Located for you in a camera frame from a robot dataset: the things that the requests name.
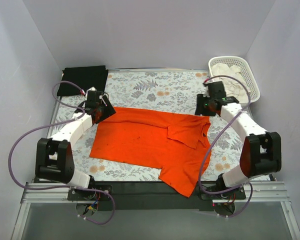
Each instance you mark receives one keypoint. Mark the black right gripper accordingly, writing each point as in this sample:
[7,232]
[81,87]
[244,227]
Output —
[201,108]

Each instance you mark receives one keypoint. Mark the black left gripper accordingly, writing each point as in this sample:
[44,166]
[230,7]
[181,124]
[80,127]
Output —
[105,110]

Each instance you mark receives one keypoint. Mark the orange t-shirt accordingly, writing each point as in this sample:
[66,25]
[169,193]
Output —
[172,142]

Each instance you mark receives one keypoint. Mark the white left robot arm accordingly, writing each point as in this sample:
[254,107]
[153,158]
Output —
[54,156]

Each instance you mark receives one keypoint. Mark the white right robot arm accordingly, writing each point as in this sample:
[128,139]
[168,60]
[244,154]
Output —
[262,150]

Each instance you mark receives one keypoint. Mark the folded black t-shirt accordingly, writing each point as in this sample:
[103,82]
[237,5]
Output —
[84,77]

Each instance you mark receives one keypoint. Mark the white perforated plastic basket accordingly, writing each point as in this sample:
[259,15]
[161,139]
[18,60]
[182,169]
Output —
[238,68]

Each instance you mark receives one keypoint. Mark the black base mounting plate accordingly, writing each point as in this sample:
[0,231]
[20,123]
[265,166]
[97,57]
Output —
[148,195]

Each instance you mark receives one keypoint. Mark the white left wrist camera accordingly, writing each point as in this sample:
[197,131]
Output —
[91,89]

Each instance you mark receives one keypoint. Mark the aluminium table frame rail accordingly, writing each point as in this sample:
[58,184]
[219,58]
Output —
[258,191]

